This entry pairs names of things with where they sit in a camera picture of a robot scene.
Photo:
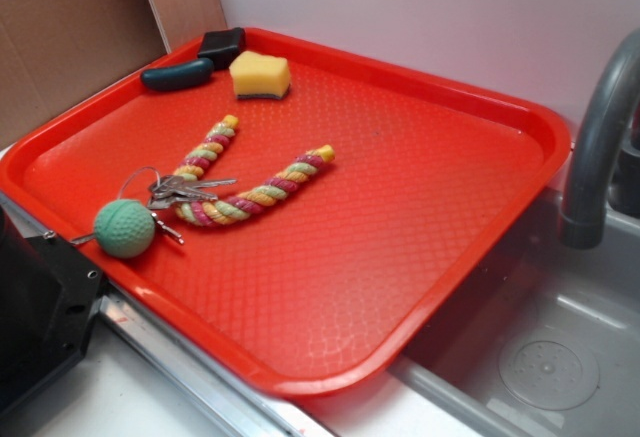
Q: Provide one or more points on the red plastic tray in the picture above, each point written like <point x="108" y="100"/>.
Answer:
<point x="322" y="290"/>

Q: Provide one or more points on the silver keys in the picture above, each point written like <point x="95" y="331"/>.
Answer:
<point x="166" y="191"/>

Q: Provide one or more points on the multicolour twisted rope toy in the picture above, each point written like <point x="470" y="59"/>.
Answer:
<point x="244" y="205"/>

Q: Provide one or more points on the black rectangular block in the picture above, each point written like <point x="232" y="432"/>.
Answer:
<point x="222" y="47"/>

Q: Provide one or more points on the grey faucet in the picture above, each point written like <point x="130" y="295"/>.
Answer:
<point x="604" y="169"/>

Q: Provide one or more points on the brown cardboard panel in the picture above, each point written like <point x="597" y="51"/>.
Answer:
<point x="57" y="53"/>

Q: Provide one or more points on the grey sink basin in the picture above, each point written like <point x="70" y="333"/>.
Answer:
<point x="540" y="339"/>

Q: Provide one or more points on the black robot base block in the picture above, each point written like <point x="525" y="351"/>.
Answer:
<point x="50" y="295"/>

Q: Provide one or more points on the yellow sponge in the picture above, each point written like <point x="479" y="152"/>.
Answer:
<point x="256" y="75"/>

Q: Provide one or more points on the green dimpled ball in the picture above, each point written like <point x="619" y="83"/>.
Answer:
<point x="124" y="228"/>

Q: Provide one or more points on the dark green cucumber toy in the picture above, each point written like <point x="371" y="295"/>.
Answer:
<point x="182" y="76"/>

